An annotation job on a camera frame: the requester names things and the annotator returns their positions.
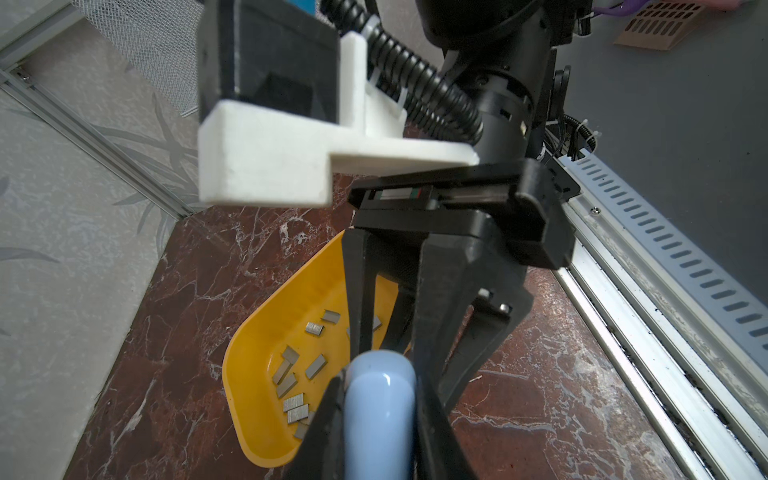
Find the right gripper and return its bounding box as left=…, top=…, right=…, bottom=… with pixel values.
left=342, top=158, right=581, bottom=413

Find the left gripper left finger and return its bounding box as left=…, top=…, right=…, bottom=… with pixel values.
left=283, top=374, right=345, bottom=479

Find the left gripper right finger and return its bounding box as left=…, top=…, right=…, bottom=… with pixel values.
left=415, top=376, right=477, bottom=479

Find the blue mini stapler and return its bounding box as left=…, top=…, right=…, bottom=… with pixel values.
left=343, top=350, right=416, bottom=479

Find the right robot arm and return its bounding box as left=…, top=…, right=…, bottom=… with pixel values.
left=320, top=1, right=591, bottom=410

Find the staple strip in tray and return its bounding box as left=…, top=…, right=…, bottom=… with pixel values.
left=321, top=310, right=341, bottom=324
left=305, top=322, right=324, bottom=337
left=305, top=354, right=327, bottom=380
left=283, top=393, right=305, bottom=412

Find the yellow plastic tray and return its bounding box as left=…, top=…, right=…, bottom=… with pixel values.
left=223, top=232, right=398, bottom=468

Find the aluminium front rail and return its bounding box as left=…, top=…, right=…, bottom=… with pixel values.
left=556, top=204, right=767, bottom=479

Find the grey slotted cable duct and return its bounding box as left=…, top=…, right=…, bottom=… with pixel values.
left=559, top=154, right=767, bottom=373

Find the white wire mesh basket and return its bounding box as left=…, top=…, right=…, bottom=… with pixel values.
left=72, top=0, right=203, bottom=116

